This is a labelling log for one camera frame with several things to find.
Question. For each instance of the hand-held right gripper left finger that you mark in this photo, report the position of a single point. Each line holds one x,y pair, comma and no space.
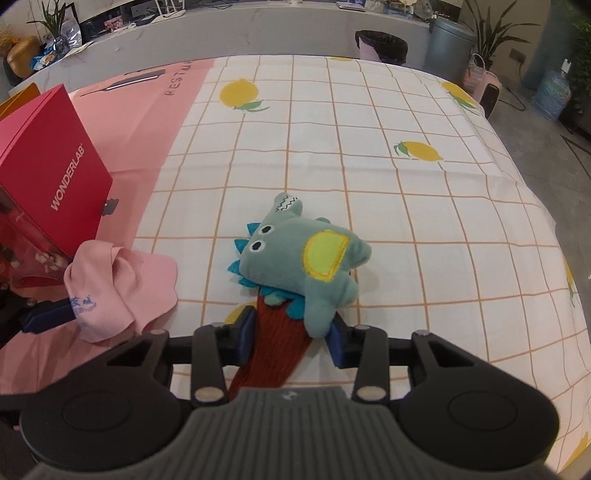
244,339

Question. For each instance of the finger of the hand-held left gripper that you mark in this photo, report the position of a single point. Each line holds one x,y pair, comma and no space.
51,316

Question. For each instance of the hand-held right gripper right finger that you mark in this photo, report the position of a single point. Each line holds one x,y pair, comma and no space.
339,344

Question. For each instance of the brown knitted sock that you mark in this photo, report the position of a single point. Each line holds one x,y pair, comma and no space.
277,350

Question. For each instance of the pink cloth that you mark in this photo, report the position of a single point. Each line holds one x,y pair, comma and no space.
129,286

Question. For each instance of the teal dinosaur plush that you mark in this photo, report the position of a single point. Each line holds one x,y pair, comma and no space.
295,258

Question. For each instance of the orange storage box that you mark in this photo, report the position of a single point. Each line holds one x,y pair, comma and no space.
16,102

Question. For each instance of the pile of red small bottles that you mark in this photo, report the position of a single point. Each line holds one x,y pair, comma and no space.
11,230

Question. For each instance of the red box with clear front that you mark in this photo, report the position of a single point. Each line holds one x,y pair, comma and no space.
51,166

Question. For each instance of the blue snack packets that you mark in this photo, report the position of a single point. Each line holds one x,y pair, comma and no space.
44,59

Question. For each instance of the gold vase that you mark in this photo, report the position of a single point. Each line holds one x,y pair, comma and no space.
23,55

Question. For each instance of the green white paper leaflet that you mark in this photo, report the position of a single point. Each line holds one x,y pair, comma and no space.
81,47

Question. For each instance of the dried yellow flowers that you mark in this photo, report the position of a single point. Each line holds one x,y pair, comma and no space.
5,39

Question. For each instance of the pink heater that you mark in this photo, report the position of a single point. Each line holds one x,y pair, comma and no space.
490,94

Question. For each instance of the green plant in glass vase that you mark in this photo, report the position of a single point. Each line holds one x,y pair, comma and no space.
53,21

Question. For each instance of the pink photo card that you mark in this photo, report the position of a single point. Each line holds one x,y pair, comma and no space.
113,23

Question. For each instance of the pink woven basket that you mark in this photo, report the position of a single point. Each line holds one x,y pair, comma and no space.
474,76

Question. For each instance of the pink bin with black bag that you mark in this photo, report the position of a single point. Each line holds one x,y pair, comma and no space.
383,46

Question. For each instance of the marble television console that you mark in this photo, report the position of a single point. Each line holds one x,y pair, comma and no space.
231,37

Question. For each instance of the grey trash can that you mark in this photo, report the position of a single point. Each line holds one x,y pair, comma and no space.
448,50

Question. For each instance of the blue water bottle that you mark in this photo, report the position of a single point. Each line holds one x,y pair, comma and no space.
551,94

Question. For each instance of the white router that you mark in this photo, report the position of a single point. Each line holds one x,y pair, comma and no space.
171,7

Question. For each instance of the tall potted leaf plant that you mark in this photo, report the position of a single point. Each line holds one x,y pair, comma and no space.
489,32

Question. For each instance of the bushy green plant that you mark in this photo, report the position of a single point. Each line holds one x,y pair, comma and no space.
582,69

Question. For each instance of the wall socket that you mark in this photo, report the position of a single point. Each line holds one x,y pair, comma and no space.
517,56

